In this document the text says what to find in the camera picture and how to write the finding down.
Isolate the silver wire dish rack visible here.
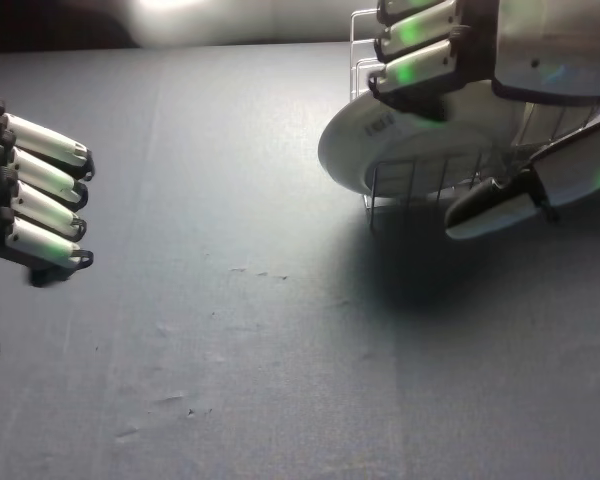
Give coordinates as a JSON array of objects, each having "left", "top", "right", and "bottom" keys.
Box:
[{"left": 349, "top": 8, "right": 600, "bottom": 231}]

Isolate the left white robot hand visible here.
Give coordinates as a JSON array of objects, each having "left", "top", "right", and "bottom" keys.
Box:
[{"left": 0, "top": 97, "right": 96, "bottom": 369}]

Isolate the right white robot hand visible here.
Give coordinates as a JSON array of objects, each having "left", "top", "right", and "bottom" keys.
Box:
[{"left": 367, "top": 0, "right": 600, "bottom": 241}]

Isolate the grey tablecloth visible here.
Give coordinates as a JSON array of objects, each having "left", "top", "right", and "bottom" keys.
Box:
[{"left": 0, "top": 42, "right": 600, "bottom": 480}]

